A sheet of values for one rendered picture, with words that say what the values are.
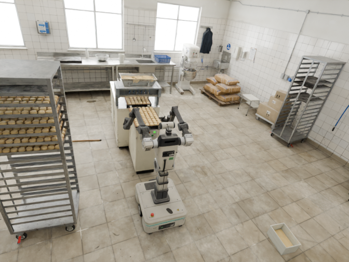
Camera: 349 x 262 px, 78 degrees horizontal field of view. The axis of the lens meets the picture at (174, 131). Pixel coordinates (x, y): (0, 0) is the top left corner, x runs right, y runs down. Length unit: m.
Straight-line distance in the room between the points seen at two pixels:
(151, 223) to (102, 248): 0.59
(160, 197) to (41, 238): 1.38
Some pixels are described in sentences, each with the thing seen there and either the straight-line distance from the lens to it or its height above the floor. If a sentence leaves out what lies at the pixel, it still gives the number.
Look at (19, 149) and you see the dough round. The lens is 2.31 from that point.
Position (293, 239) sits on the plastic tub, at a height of 0.11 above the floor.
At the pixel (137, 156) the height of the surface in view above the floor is 0.39.
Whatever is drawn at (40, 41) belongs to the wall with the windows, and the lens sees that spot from 6.37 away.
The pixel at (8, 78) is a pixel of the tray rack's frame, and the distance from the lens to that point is 1.93.
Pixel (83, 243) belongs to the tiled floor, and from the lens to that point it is 2.88.
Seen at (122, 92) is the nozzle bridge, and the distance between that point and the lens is 3.55.
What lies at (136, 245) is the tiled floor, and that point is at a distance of 2.79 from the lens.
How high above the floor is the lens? 2.41
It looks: 31 degrees down
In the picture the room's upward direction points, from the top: 8 degrees clockwise
